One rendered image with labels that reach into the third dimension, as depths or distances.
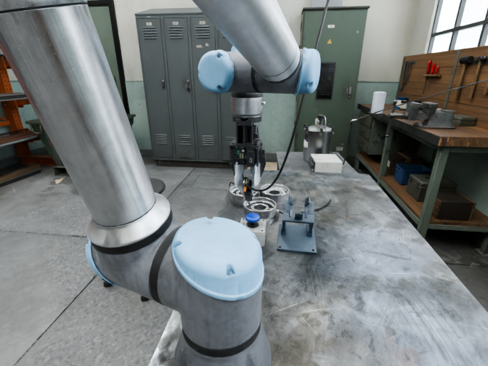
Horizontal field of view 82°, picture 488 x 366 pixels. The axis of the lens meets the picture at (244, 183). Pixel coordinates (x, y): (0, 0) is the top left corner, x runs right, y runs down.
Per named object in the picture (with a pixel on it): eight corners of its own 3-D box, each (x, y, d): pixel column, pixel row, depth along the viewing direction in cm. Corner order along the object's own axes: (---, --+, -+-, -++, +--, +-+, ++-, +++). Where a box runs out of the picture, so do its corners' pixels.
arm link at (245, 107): (234, 95, 70) (266, 96, 69) (234, 114, 72) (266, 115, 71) (228, 97, 64) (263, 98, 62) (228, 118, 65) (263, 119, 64)
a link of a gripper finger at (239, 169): (228, 198, 73) (231, 165, 70) (233, 189, 79) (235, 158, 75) (240, 200, 73) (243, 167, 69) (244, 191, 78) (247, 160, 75)
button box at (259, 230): (241, 231, 81) (241, 216, 79) (266, 233, 80) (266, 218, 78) (237, 247, 73) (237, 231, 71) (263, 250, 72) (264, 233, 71)
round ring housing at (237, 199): (258, 206, 96) (259, 195, 94) (228, 206, 96) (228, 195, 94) (258, 194, 105) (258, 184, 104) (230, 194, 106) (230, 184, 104)
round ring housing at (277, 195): (286, 194, 106) (287, 184, 104) (290, 205, 96) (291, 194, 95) (258, 193, 106) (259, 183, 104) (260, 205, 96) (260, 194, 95)
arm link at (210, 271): (239, 367, 33) (238, 276, 28) (153, 325, 39) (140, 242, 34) (274, 299, 43) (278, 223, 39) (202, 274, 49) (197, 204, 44)
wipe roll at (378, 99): (368, 112, 281) (371, 91, 273) (380, 112, 279) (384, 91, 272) (371, 113, 270) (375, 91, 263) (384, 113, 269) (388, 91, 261)
